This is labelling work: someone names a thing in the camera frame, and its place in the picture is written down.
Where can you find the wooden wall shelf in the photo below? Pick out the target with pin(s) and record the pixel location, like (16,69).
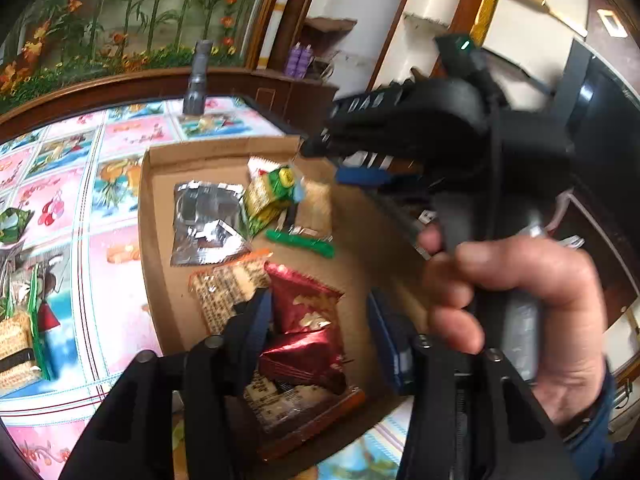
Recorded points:
(330,25)

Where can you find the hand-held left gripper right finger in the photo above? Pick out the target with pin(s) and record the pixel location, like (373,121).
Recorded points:
(387,340)

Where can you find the green snack packet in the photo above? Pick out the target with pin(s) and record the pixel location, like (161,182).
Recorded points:
(12,227)

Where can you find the orange cracker packet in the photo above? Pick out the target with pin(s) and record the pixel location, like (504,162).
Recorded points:
(225,285)

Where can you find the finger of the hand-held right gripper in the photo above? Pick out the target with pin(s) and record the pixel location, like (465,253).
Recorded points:
(365,176)
(320,142)

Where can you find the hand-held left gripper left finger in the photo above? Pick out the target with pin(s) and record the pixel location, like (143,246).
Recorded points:
(257,325)

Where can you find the printed cracker packet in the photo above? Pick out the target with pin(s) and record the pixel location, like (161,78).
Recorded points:
(280,405)

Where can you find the person's right forearm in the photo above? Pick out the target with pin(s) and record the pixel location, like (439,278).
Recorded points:
(595,435)

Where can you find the person's right hand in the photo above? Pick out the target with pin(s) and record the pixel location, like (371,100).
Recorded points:
(570,320)

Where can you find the tan cracker packet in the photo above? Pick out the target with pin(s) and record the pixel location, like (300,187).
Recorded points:
(317,205)

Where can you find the grey flashlight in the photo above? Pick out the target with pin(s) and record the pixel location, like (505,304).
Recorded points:
(197,85)

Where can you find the glass plant display cabinet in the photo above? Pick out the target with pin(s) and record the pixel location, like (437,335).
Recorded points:
(150,5)

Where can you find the green yellow pea packet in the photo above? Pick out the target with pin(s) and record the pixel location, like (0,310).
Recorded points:
(267,195)

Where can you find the small silver foil packet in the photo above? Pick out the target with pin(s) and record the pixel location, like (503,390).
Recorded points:
(210,225)

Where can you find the green stick wrapper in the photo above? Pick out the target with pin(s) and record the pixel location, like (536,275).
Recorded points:
(300,244)

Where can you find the cardboard box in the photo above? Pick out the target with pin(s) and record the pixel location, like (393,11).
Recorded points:
(355,270)

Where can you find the green edged cracker packet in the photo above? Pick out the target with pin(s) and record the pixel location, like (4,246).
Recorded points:
(17,340)

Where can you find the black flat screen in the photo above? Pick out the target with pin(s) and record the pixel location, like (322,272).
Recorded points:
(610,125)

